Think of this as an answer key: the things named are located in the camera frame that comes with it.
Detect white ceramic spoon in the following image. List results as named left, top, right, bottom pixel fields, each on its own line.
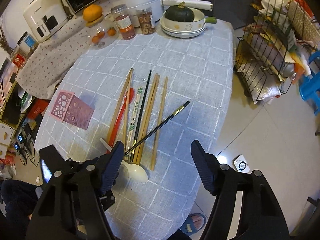
left=121, top=159, right=148, bottom=184

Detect paper chopsticks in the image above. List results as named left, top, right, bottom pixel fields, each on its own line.
left=126, top=87, right=143, bottom=150

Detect black chopstick gold band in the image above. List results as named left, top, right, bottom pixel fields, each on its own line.
left=124, top=101, right=190, bottom=156

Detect pink perforated utensil holder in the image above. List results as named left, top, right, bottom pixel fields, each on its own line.
left=50, top=90, right=94, bottom=130

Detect red plastic spoon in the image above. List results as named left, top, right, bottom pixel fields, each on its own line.
left=108, top=87, right=135, bottom=147

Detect wooden chopstick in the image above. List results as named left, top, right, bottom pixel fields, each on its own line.
left=150, top=76, right=168, bottom=171
left=136, top=73, right=159, bottom=165
left=133, top=73, right=159, bottom=164
left=122, top=68, right=133, bottom=147
left=106, top=68, right=133, bottom=142

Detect white floor device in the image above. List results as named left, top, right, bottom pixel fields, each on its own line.
left=233, top=154, right=250, bottom=173

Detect blue slipper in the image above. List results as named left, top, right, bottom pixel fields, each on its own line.
left=180, top=213, right=207, bottom=236

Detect grey checked tablecloth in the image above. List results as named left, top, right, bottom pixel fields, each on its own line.
left=35, top=20, right=233, bottom=239

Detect floral cloth cover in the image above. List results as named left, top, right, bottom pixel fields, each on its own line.
left=16, top=0, right=113, bottom=100

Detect red label glass jar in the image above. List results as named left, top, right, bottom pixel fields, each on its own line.
left=11, top=50, right=27, bottom=69

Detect blue plastic stool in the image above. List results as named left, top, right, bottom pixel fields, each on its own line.
left=299, top=50, right=319, bottom=115

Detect blue label glass jar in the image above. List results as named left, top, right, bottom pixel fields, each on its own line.
left=17, top=31, right=39, bottom=56

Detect stacked white plates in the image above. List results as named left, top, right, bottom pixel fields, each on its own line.
left=160, top=17, right=206, bottom=38

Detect glass jar cork lid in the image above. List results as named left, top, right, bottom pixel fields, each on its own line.
left=86, top=15, right=119, bottom=50

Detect white air fryer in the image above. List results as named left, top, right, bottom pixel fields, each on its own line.
left=23, top=0, right=68, bottom=43

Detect dark green squash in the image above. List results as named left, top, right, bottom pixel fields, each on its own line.
left=164, top=2, right=195, bottom=22

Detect red goji berry jar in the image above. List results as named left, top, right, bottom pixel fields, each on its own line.
left=111, top=4, right=136, bottom=40

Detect orange tangerine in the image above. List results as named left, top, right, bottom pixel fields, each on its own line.
left=82, top=4, right=103, bottom=22

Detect dried fruit slices jar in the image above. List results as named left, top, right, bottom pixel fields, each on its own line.
left=136, top=7, right=156, bottom=35

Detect black wire rack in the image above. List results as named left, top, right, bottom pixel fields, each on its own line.
left=235, top=0, right=319, bottom=103

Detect white pot handle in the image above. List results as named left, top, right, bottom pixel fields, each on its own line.
left=162, top=0, right=213, bottom=11

